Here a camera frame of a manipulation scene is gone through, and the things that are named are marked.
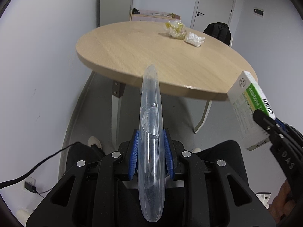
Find white right shoe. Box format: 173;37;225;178
192;148;201;153

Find black wall plug adapter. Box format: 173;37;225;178
24;177;36;193

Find round wooden table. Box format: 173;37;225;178
75;20;259;134

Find black cable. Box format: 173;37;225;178
0;141;81;190

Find white left shoe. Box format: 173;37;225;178
87;136;102;150

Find black trouser legs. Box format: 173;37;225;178
65;142;106;172

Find white door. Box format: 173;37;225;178
192;0;235;32

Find black object on cabinet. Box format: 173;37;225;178
132;8;140;14

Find white shoe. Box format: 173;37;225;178
192;148;201;153
87;136;102;150

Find pink drawer cabinet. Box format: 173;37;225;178
129;9;181;23

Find clear plastic tube case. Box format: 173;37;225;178
138;65;165;222

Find wall intercom panel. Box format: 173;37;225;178
253;8;264;17

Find person's right hand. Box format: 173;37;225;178
268;180;296;223

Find green white medicine box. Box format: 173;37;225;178
226;70;277;151

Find clear yellow plastic wrapper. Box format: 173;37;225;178
165;20;186;40

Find white tissue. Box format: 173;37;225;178
185;32;205;48

